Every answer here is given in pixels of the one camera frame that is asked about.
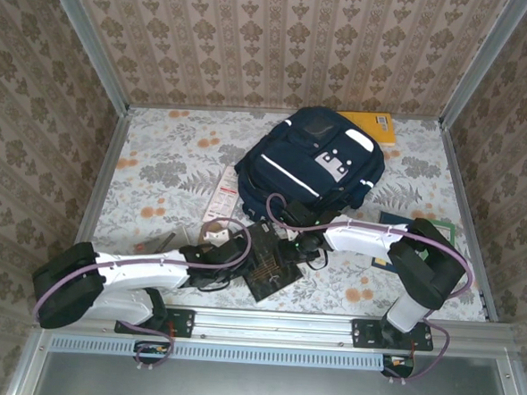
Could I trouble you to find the black book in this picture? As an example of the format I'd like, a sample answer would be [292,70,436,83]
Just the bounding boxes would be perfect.
[238,218,308,306]

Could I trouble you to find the white red stationery pack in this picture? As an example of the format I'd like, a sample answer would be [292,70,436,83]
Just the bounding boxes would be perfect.
[202,164,242,226]

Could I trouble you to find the navy blue backpack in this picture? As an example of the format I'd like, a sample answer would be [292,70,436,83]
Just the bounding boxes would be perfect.
[230,100,389,228]

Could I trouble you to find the navy blue book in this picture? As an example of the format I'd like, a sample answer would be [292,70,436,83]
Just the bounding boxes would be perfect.
[369,209,414,274]

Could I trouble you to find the yellow book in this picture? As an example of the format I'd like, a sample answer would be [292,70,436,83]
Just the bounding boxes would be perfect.
[336,110,398,148]

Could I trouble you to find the grey metal panel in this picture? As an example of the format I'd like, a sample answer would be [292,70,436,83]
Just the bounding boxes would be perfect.
[31,349,517,395]

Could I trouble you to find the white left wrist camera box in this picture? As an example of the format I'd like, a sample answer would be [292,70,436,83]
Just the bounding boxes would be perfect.
[200,228,232,247]

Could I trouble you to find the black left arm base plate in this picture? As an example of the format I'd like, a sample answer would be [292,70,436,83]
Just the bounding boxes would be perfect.
[113,303,196,340]

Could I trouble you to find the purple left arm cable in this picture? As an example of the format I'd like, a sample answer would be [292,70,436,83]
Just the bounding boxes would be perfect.
[29,206,252,379]

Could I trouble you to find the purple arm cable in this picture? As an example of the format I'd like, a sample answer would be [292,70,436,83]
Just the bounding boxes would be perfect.
[255,191,477,389]
[29,206,252,379]

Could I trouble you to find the aluminium mounting rail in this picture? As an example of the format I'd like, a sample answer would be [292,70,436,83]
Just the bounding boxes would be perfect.
[36,295,519,357]

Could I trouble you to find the grey slotted cable duct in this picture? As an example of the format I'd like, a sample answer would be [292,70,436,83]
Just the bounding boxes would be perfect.
[50,332,388,373]

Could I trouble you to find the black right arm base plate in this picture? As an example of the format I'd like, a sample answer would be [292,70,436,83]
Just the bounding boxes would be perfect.
[349,317,436,354]

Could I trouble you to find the aluminium table edge rail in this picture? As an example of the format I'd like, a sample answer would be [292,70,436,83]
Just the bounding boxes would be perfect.
[54,102,134,301]
[430,125,510,323]
[128,97,444,127]

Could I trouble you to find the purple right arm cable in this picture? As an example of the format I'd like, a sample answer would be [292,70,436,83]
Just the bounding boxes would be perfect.
[255,191,477,389]

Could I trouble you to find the aluminium frame post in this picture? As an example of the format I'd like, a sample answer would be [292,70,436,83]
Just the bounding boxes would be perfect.
[34,0,136,114]
[439,0,527,132]

